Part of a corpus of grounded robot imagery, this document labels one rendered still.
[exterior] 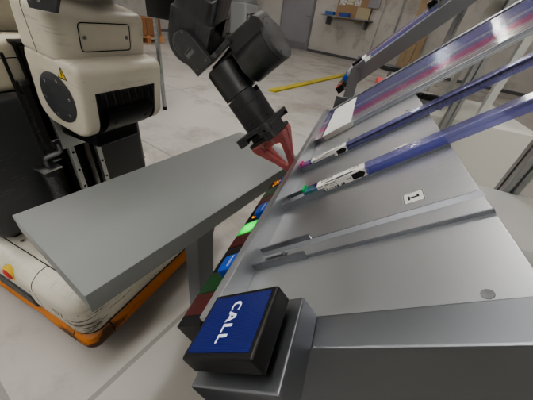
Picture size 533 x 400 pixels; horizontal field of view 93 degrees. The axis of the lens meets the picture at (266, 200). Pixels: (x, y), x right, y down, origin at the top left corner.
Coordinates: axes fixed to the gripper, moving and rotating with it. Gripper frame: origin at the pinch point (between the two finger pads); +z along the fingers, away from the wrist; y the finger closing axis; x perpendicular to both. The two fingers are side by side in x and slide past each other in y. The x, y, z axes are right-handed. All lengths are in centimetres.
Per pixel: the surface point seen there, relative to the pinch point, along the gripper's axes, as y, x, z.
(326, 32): 1032, 113, -84
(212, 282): -23.4, 5.5, 1.8
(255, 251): -22.7, -2.7, 0.0
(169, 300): 3, 76, 26
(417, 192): -19.3, -18.0, 1.4
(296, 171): -4.3, -2.6, -0.1
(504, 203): 29, -29, 42
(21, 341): -27, 99, 3
